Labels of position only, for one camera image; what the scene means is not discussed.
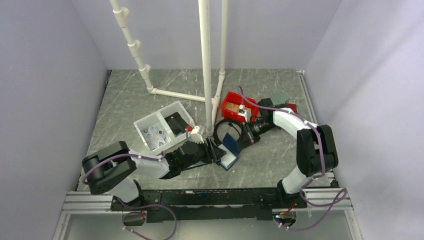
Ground red plastic bin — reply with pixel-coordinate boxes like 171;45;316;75
219;91;259;123

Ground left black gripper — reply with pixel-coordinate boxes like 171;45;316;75
181;137;227;171

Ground black wallet in bin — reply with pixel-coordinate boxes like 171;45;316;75
164;112;190;136

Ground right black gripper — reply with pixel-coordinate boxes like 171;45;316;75
237;119;277;151

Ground silver cards in bin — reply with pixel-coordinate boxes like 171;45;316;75
141;126;167;151

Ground grey-green card holder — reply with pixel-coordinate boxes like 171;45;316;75
270;92;290;105

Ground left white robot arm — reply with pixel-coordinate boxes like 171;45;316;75
80;139;229;210

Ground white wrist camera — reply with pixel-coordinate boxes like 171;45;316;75
236;104;252;123
185;125;205;144

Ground red leather card holder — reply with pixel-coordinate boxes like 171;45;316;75
285;103;298;114

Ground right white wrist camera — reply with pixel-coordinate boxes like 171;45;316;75
236;104;252;123

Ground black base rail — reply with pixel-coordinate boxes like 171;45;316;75
110;187;307;223

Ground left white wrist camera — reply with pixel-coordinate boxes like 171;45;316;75
185;125;205;144

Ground coiled black cable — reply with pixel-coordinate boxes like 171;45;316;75
212;118;244;148

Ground white PVC pipe frame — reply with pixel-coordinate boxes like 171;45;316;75
109;0;229;137

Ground blue card holder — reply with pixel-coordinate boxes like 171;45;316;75
218;133;241;171

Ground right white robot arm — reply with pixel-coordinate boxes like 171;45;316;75
237;98;339;208

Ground clear plastic two-compartment bin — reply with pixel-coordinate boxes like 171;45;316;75
133;100;196;155

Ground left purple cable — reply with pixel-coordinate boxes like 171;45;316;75
81;150;167;185

